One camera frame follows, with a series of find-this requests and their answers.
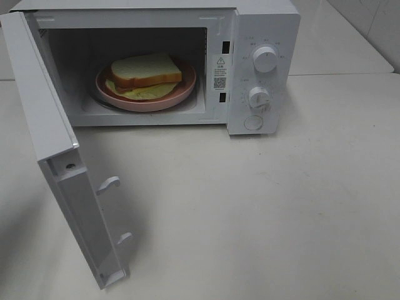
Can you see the round white door button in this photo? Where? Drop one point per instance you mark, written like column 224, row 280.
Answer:
column 253, row 123

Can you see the pink round plate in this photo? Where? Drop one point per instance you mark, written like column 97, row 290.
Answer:
column 177, row 95

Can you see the bread and lettuce sandwich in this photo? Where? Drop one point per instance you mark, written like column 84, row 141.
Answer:
column 148, row 76

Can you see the white microwave door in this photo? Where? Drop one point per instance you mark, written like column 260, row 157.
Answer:
column 56, row 146

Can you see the lower white dial knob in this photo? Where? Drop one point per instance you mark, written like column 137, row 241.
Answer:
column 259, row 97

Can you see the white dial knob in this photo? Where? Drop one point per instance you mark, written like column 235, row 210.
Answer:
column 259, row 97
column 265, row 58

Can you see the white warning label sticker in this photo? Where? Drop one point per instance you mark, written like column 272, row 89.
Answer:
column 220, row 72

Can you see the upper white dial knob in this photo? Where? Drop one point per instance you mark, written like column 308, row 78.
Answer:
column 265, row 58

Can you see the glass microwave turntable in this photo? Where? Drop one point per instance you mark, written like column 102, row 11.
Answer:
column 186, row 105

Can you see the white microwave oven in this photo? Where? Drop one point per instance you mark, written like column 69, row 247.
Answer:
column 84, row 36

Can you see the white rear table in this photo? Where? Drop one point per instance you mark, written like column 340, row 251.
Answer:
column 328, row 44

